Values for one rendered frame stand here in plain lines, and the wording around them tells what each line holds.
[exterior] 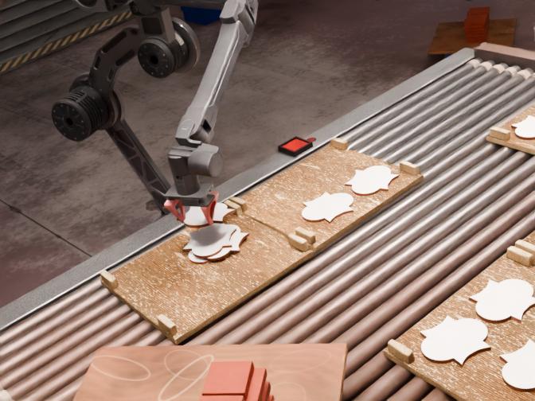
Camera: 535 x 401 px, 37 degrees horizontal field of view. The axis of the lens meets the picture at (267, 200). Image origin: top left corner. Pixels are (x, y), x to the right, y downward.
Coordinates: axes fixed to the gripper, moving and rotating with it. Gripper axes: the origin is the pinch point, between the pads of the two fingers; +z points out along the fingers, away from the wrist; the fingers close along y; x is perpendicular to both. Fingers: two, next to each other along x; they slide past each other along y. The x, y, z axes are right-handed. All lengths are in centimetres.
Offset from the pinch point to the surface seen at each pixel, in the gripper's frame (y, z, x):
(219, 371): -37, -19, 64
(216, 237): -1.9, 7.7, -3.7
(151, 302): 5.2, 9.9, 20.1
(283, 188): -10.1, 10.7, -31.5
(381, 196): -38.3, 10.3, -29.7
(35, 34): 339, 96, -368
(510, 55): -62, 11, -118
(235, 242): -7.2, 8.5, -3.3
